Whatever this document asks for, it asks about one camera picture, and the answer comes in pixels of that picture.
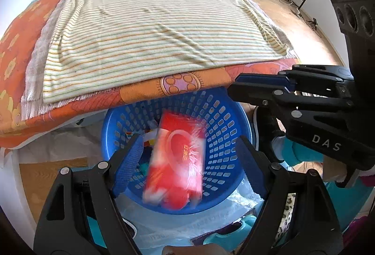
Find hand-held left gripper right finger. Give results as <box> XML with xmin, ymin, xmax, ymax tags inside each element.
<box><xmin>237</xmin><ymin>136</ymin><xmax>344</xmax><ymax>255</ymax></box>

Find person's teal trouser leg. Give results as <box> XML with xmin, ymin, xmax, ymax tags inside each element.
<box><xmin>281</xmin><ymin>137</ymin><xmax>326</xmax><ymax>169</ymax></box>

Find cable on floor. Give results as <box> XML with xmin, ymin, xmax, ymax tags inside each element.
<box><xmin>305</xmin><ymin>17</ymin><xmax>322</xmax><ymax>32</ymax></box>

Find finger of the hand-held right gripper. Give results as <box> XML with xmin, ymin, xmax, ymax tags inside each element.
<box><xmin>227</xmin><ymin>83</ymin><xmax>375</xmax><ymax>171</ymax></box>
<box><xmin>235</xmin><ymin>65</ymin><xmax>356</xmax><ymax>92</ymax></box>

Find blue plastic basket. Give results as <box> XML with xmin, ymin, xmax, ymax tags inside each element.
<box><xmin>101</xmin><ymin>88</ymin><xmax>254</xmax><ymax>216</ymax></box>

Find red and white packet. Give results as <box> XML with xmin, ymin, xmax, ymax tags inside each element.
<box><xmin>142</xmin><ymin>110</ymin><xmax>206</xmax><ymax>210</ymax></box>

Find striped beige towel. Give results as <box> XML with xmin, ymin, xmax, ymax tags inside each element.
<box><xmin>20</xmin><ymin>0</ymin><xmax>297</xmax><ymax>124</ymax></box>

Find striped cream towel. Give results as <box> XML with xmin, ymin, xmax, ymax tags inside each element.
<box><xmin>42</xmin><ymin>0</ymin><xmax>291</xmax><ymax>105</ymax></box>

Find orange floral blanket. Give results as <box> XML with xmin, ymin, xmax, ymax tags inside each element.
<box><xmin>0</xmin><ymin>0</ymin><xmax>303</xmax><ymax>151</ymax></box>

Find white bed frame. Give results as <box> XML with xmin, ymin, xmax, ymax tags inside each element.
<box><xmin>0</xmin><ymin>146</ymin><xmax>30</xmax><ymax>215</ymax></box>

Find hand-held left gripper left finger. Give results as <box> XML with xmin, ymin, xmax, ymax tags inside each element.
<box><xmin>33</xmin><ymin>133</ymin><xmax>145</xmax><ymax>255</ymax></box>

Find white plastic bag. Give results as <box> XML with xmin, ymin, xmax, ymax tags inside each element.
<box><xmin>117</xmin><ymin>179</ymin><xmax>265</xmax><ymax>255</ymax></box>

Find leopard print cloth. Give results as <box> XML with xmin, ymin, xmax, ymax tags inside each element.
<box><xmin>276</xmin><ymin>193</ymin><xmax>297</xmax><ymax>244</ymax></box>

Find teal slipper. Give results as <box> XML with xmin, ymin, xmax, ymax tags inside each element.
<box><xmin>202</xmin><ymin>215</ymin><xmax>256</xmax><ymax>245</ymax></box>

